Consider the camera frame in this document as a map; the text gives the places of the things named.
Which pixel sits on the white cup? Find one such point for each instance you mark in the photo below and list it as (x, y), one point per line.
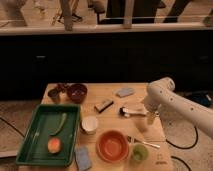
(90, 124)

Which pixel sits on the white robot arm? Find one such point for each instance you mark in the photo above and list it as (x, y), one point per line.
(161, 92)

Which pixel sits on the dark red toy item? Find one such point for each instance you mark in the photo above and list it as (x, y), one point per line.
(62, 87)

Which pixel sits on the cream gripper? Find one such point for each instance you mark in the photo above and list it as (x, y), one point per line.
(147, 121)

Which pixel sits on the dark maroon bowl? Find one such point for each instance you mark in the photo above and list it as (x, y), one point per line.
(77, 92)

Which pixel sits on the orange peach fruit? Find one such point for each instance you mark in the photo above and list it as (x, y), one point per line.
(54, 145)

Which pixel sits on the black office chair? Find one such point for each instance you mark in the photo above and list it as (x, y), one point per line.
(126, 11)

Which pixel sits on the blue sponge near tray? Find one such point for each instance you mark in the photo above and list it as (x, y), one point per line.
(82, 158)

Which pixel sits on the wooden block eraser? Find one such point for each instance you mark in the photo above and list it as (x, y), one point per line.
(100, 107)

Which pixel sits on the orange red bowl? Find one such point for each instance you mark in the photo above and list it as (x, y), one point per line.
(112, 146)

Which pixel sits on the silver fork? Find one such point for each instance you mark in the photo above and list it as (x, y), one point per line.
(134, 140)

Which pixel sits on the green plastic tray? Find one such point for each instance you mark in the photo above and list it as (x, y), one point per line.
(45, 120)

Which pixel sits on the green cup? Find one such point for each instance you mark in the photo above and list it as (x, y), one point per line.
(139, 152)

